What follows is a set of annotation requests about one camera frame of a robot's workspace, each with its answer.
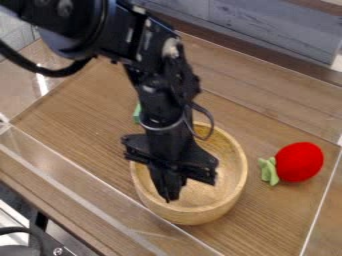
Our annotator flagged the brown wooden bowl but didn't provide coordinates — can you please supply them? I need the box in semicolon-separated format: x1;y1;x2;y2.
129;127;248;225

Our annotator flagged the black metal table leg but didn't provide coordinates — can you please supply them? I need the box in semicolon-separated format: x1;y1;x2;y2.
26;208;79;256

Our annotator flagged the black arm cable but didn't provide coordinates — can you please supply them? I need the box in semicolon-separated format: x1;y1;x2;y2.
181;101;216;142

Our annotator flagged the grey sofa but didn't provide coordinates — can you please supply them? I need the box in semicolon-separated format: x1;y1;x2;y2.
132;0;342;65

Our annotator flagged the green rectangular block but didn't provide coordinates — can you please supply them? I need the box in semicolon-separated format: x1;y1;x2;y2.
132;103;141;124

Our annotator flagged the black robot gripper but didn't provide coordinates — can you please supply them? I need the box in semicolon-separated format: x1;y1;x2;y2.
121;134;219;202

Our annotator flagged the red plush strawberry toy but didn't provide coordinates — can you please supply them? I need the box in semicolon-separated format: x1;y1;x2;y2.
258;142;324;186

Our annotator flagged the clear acrylic front barrier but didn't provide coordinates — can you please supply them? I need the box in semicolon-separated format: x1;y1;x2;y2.
0;117;223;256

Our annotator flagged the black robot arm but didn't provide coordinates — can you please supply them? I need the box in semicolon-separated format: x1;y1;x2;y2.
0;0;219;202

